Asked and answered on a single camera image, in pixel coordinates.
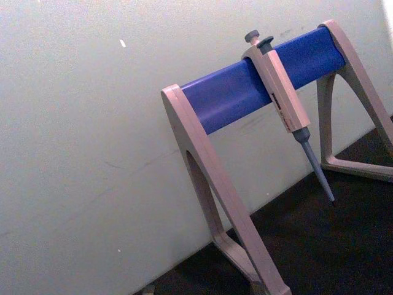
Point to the cream stand with blue bar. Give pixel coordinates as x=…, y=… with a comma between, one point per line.
x=228, y=96

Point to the cream pipette with grey tip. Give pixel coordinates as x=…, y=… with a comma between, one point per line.
x=284, y=92

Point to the black table cloth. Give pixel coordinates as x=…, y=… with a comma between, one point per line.
x=319, y=242

